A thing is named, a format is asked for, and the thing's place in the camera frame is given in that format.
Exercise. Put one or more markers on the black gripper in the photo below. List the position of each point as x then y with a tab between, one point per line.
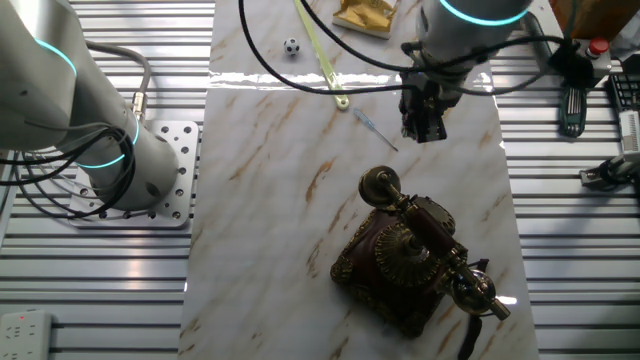
435	90

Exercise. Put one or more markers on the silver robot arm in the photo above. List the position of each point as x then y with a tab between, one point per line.
50	75

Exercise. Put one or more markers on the brass and maroon phone handset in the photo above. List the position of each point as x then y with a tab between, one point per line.
430	232

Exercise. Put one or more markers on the vintage brass rotary phone base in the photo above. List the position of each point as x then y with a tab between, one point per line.
370	270

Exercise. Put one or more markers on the yellow-green fly swatter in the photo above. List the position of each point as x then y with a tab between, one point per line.
322	65

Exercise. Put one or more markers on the gold tissue pack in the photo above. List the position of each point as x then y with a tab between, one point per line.
367	17

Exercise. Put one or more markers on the green hex key holder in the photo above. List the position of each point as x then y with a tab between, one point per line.
574	112

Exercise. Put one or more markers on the mini soccer ball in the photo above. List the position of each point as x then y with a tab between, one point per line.
292	46

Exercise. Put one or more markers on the red emergency stop button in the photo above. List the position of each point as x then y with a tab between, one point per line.
597	47

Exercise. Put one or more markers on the black keyboard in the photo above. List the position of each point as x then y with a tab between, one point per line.
626	92

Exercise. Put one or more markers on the white power strip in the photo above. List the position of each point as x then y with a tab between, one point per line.
22	335

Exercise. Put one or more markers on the small silver camera on mount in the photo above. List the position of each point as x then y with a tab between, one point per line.
612	172

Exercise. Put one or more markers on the silver ribbed camera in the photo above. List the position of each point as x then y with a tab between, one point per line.
631	131

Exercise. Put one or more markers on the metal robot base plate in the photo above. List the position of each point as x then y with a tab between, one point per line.
180	165

